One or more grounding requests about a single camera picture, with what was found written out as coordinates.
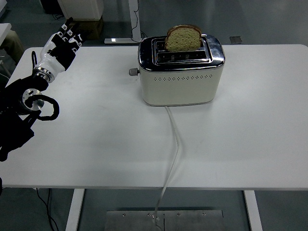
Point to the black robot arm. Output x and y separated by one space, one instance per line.
14 96

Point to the cream and chrome toaster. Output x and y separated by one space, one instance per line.
178 89

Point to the black box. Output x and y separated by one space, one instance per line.
51 6

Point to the white side table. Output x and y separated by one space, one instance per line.
4 30

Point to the white table leg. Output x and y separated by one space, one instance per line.
74 209
251 209

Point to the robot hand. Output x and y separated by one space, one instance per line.
51 61

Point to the white desk leg with foot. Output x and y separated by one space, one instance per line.
133 21

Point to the person's leg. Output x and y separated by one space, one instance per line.
12 45

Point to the white cabinet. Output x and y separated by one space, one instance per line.
81 9

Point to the white furniture panel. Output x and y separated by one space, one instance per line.
3 7

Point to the brown cardboard box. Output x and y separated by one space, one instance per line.
93 29

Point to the grey toaster lever knob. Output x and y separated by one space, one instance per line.
132 72

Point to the grey floor socket plate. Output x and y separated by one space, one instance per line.
235 40

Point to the brown bread slice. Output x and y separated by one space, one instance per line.
183 41

